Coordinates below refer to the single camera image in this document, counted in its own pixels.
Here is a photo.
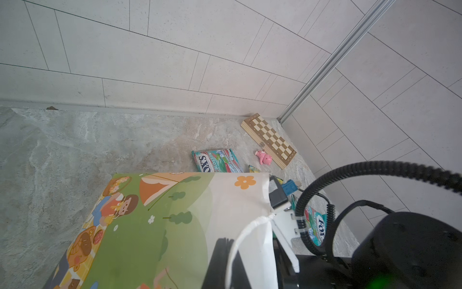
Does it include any green Fox's spring tea bag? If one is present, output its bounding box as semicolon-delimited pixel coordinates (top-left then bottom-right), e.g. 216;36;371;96
249;165;261;173

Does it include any wooden folding chess board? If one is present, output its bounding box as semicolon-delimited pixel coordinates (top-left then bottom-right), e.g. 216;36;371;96
241;113;297;169

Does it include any pink pig toy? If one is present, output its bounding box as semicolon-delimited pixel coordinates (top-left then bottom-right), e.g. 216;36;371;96
255;150;273;166

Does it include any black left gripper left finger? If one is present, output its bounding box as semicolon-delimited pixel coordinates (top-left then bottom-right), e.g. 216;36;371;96
202;238;233;289

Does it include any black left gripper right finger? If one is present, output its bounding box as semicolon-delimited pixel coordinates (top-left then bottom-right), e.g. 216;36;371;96
231;252;251;289

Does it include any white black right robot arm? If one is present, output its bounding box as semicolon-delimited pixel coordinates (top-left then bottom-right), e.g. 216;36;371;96
276;161;462;289

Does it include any teal Fox's candy bag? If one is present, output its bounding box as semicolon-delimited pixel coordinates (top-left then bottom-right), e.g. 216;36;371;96
191;149;244;173
304;205;327;246

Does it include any white illustrated paper bag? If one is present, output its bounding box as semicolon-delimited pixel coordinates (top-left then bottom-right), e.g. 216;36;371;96
45;172;273;289

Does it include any aluminium corner post right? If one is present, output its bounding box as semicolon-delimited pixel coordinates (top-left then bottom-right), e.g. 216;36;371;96
277;0;395;125

